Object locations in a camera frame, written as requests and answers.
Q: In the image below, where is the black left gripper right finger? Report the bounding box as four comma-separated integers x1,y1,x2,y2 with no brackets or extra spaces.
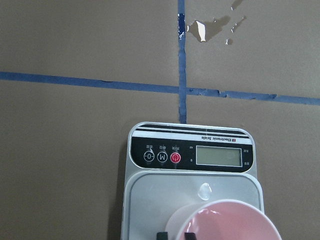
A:
184,232,196,240

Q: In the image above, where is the white electronic kitchen scale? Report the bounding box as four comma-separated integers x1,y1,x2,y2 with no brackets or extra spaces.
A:
120,121,264,240

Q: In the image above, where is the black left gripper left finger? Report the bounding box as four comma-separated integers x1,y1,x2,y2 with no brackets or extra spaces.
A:
156,231,169,240

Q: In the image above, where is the pink plastic cup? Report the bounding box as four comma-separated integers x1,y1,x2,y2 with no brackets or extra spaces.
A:
165,199,281,240

